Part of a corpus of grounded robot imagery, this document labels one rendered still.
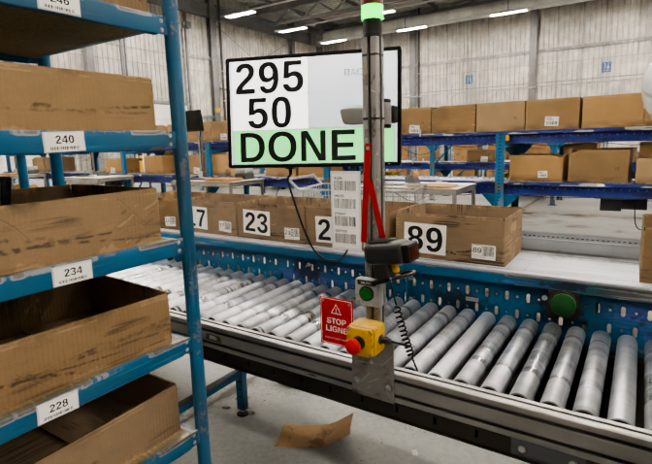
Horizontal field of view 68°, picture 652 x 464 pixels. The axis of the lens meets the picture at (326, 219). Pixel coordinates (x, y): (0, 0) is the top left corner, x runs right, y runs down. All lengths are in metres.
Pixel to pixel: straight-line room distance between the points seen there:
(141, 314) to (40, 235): 0.23
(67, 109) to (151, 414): 0.58
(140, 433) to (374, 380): 0.57
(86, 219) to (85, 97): 0.20
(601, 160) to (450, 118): 1.82
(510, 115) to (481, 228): 4.65
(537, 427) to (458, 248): 0.74
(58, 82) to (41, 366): 0.44
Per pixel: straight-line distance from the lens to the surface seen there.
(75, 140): 0.83
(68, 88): 0.87
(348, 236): 1.20
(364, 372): 1.29
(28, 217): 0.84
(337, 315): 1.27
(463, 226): 1.71
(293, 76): 1.34
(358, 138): 1.28
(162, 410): 1.07
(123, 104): 0.92
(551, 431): 1.19
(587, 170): 5.92
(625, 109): 6.15
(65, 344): 0.90
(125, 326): 0.94
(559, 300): 1.62
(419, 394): 1.25
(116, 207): 0.91
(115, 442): 1.02
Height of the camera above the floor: 1.32
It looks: 9 degrees down
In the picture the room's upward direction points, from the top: 2 degrees counter-clockwise
